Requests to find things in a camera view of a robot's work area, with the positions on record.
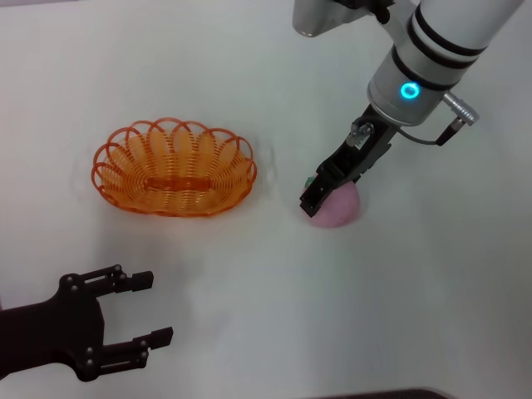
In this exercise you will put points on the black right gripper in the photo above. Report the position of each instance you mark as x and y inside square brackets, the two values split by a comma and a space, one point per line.
[341, 160]

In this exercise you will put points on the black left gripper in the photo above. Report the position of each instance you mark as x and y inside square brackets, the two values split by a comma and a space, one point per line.
[54, 332]

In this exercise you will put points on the pink plush peach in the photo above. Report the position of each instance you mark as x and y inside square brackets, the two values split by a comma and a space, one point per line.
[341, 208]

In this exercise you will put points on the orange plastic woven basket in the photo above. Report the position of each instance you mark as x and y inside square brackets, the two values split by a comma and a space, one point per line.
[178, 183]

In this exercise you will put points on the small silver metal fitting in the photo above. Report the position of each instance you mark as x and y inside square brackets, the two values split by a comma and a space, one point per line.
[361, 133]

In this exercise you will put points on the dark brown torso panel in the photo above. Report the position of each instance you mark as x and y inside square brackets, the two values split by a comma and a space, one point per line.
[386, 395]

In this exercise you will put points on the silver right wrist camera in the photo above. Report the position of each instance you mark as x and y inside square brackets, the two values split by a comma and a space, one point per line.
[311, 16]

